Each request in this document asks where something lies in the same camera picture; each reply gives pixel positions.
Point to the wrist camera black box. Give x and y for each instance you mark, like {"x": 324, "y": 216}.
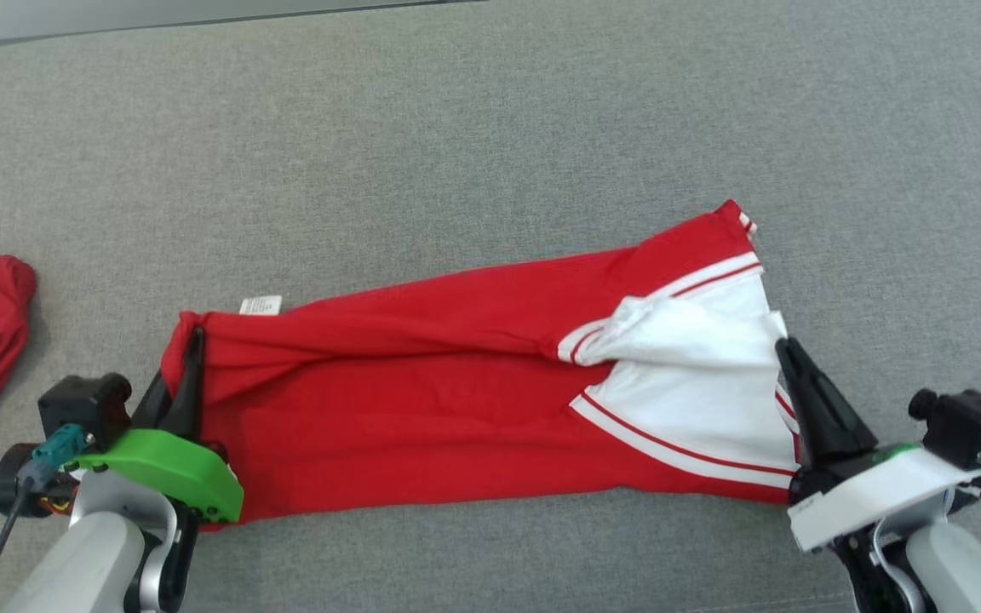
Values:
{"x": 967, "y": 426}
{"x": 82, "y": 404}

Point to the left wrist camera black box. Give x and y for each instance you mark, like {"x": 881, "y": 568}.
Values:
{"x": 82, "y": 404}

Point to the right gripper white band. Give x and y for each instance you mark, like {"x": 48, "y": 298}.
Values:
{"x": 874, "y": 494}

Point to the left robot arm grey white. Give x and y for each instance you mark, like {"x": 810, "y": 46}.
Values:
{"x": 90, "y": 553}

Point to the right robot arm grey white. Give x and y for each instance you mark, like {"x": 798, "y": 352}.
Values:
{"x": 959, "y": 570}

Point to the red white sports jersey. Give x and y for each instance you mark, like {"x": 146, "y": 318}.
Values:
{"x": 414, "y": 383}

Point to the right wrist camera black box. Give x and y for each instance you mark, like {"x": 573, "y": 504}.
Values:
{"x": 967, "y": 426}

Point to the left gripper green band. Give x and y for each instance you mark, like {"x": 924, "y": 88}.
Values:
{"x": 167, "y": 464}

